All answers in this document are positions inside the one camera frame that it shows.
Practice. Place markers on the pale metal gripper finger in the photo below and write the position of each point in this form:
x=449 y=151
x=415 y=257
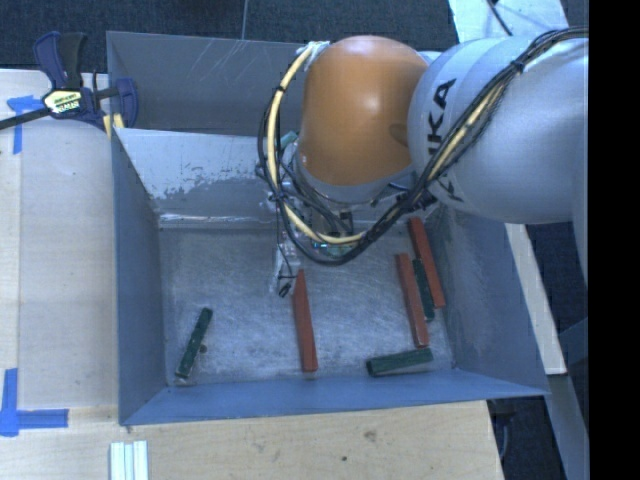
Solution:
x=278 y=268
x=291 y=268

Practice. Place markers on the dark green flat block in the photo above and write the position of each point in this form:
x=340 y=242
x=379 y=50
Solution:
x=400 y=362
x=194 y=343
x=424 y=288

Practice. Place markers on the red-brown flat block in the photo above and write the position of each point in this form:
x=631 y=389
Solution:
x=429 y=263
x=412 y=303
x=305 y=318

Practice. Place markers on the pale wood flat board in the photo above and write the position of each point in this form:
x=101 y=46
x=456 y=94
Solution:
x=65 y=268

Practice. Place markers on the grey metal bin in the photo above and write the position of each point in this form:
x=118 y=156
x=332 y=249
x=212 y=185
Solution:
x=240 y=298

